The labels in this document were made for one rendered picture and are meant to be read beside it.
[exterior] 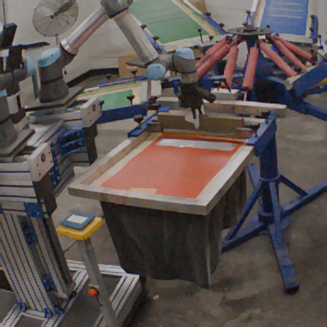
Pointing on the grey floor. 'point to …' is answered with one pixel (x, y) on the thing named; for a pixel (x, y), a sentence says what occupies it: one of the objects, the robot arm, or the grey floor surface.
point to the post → (92, 266)
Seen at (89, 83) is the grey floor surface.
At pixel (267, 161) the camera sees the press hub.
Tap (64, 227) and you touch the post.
